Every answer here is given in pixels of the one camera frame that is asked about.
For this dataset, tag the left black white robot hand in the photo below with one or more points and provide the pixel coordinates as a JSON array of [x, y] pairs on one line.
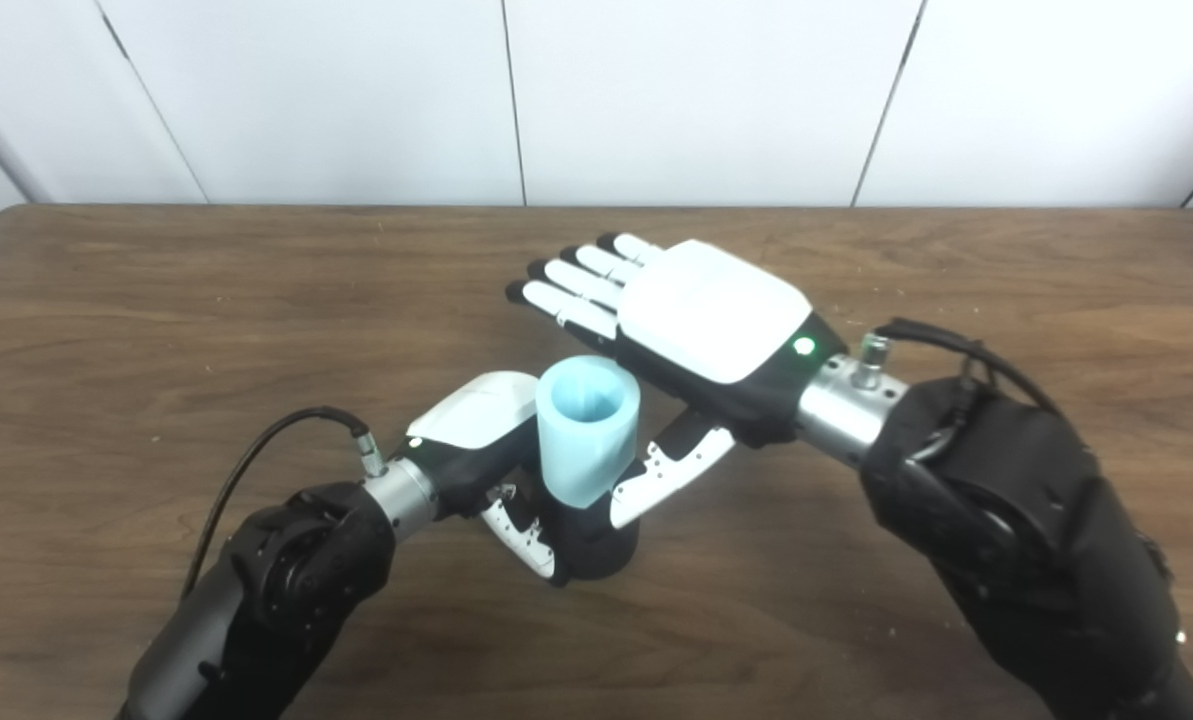
[[471, 420]]

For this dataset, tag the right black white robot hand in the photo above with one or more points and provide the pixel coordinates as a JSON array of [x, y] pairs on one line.
[[716, 310]]

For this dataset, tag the light blue cylinder cup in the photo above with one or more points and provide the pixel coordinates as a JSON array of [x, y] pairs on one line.
[[586, 440]]

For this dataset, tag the black funnel-shaped nozzle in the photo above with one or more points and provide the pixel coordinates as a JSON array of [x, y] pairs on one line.
[[596, 545]]

